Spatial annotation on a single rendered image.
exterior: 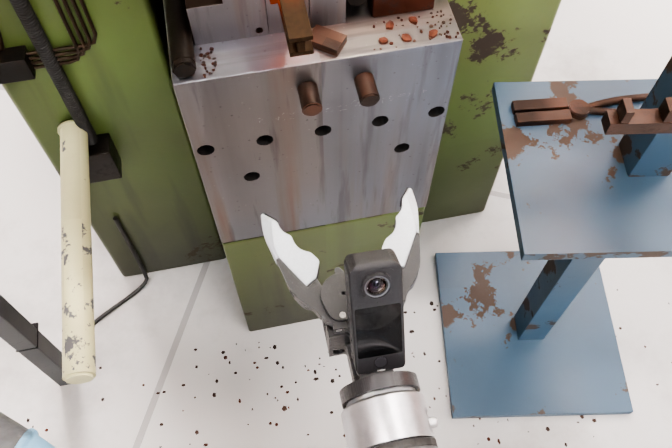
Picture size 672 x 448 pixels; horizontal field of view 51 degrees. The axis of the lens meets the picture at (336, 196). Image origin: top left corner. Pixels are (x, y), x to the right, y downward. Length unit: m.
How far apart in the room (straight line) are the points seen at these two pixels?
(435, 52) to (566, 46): 1.34
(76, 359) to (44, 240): 0.90
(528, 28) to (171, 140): 0.67
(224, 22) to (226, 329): 0.96
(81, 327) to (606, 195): 0.77
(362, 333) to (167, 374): 1.14
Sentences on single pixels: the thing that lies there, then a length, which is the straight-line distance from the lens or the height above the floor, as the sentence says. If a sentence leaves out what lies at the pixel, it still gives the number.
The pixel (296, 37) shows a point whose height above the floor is 1.01.
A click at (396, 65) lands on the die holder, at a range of 0.96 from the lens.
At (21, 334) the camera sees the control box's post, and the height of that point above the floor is 0.33.
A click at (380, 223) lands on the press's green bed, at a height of 0.44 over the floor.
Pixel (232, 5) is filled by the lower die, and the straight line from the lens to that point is 0.91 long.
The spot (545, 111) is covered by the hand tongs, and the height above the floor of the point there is 0.75.
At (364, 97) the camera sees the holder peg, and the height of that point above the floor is 0.88.
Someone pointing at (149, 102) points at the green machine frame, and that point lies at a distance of 1.26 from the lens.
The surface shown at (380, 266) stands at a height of 1.08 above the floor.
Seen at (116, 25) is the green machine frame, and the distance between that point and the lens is 1.13.
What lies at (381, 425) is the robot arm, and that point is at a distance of 0.61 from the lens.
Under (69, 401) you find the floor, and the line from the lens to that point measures 1.77.
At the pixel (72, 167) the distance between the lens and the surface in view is 1.23.
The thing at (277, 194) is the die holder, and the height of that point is 0.61.
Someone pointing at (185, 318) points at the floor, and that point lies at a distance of 1.76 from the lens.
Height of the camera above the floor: 1.61
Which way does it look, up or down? 60 degrees down
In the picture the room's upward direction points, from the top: straight up
